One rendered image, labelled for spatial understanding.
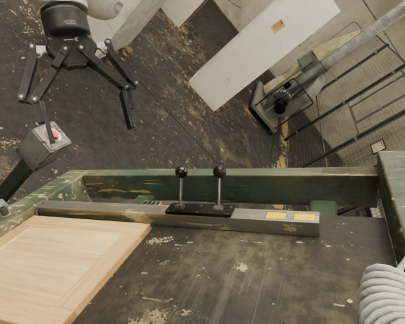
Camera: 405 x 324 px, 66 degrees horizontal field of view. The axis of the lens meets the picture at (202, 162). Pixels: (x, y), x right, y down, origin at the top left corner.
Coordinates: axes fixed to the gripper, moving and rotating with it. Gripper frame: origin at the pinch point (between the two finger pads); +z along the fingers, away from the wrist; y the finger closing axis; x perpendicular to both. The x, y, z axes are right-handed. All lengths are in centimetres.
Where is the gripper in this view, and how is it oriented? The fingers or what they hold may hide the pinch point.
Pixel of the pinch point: (92, 129)
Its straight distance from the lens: 58.8
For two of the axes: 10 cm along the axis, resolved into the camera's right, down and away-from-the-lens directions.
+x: -4.2, 0.7, 9.0
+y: 8.8, -2.3, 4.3
